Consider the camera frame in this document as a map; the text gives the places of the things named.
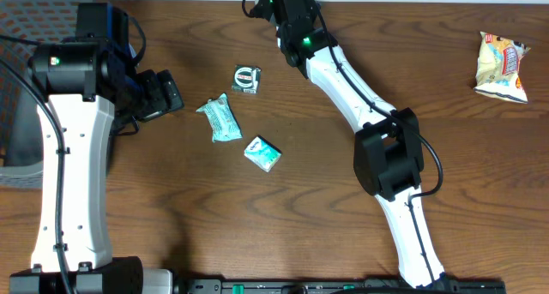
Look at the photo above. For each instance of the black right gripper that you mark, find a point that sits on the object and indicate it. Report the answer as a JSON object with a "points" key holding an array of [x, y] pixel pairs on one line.
{"points": [[310, 8]]}

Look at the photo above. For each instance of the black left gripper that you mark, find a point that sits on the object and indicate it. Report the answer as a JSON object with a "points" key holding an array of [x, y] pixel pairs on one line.
{"points": [[159, 104]]}

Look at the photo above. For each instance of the pale green wet wipes pack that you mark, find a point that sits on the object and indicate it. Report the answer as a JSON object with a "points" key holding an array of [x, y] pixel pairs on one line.
{"points": [[221, 119]]}

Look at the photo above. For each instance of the green Zam-Buk tin box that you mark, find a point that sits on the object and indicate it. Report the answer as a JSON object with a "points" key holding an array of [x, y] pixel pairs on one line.
{"points": [[246, 79]]}

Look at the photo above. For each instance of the green tissue pack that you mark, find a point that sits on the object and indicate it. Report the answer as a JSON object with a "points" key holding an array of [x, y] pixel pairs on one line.
{"points": [[262, 154]]}

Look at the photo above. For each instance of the yellow snack bag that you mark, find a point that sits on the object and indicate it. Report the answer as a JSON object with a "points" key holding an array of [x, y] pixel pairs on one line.
{"points": [[498, 67]]}

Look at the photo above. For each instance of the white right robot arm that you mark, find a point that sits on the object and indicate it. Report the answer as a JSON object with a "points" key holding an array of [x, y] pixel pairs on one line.
{"points": [[388, 147]]}

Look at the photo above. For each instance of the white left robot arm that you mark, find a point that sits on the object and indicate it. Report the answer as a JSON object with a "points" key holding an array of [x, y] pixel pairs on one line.
{"points": [[87, 90]]}

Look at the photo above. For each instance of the dark grey mesh basket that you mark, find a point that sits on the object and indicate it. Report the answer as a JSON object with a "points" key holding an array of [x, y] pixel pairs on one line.
{"points": [[48, 21]]}

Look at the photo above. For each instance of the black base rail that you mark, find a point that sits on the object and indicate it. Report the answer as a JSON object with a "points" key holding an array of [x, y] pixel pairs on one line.
{"points": [[381, 286]]}

